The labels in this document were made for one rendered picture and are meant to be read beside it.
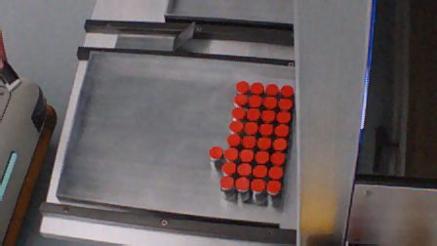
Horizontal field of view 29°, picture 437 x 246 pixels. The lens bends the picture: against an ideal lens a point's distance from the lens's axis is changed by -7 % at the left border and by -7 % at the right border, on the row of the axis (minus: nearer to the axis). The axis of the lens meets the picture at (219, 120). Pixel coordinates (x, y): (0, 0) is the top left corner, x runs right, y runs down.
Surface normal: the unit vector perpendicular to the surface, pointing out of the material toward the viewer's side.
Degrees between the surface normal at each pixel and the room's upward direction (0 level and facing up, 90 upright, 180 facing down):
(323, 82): 90
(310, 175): 90
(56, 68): 0
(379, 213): 90
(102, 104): 0
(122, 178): 0
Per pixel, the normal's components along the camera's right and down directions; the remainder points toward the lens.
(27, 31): -0.08, -0.48
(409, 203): -0.14, 0.87
